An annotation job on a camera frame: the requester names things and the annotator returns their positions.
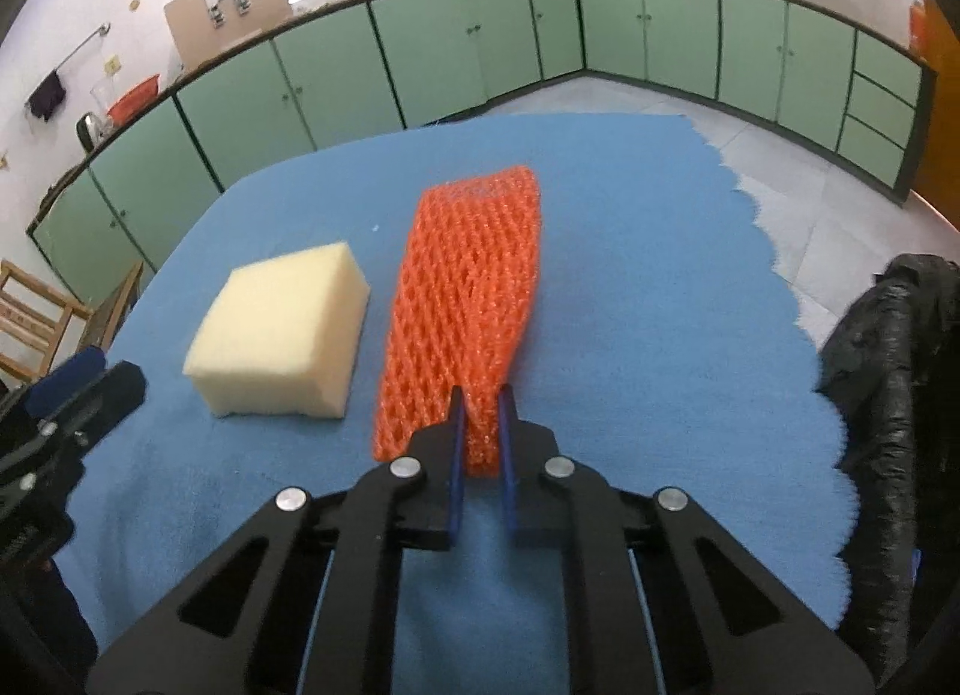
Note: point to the steel electric kettle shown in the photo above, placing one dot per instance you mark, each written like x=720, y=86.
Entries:
x=90, y=131

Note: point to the bin with black bag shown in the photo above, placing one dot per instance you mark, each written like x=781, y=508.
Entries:
x=877, y=365

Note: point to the orange wooden door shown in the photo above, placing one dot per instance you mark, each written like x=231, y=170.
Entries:
x=941, y=125

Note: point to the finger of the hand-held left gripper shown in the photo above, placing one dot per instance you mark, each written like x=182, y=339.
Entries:
x=71, y=376
x=116, y=395

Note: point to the orange foam net sleeve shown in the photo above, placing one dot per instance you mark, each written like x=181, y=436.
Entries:
x=465, y=275

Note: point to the wooden chair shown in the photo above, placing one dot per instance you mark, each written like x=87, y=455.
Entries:
x=37, y=320

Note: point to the orange bottle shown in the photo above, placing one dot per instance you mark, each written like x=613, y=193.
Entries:
x=919, y=31

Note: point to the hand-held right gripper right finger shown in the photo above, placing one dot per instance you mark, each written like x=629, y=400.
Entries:
x=507, y=455

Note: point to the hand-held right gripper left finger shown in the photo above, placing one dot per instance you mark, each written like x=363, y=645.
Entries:
x=455, y=455

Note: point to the metal towel rail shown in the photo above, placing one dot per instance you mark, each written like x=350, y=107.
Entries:
x=86, y=42

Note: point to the red plastic colander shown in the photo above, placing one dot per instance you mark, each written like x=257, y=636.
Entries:
x=135, y=98

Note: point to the dark hanging towel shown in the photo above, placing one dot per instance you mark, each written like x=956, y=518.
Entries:
x=46, y=95

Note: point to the pale yellow sponge block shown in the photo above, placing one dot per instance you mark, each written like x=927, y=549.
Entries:
x=277, y=320

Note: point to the green base cabinets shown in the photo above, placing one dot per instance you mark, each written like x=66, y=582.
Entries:
x=435, y=50

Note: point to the clear plastic pitcher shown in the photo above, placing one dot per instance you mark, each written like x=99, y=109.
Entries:
x=103, y=95

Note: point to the blue table cloth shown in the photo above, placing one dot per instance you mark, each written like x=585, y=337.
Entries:
x=637, y=290

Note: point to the brown cardboard box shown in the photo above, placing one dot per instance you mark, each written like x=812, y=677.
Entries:
x=225, y=20

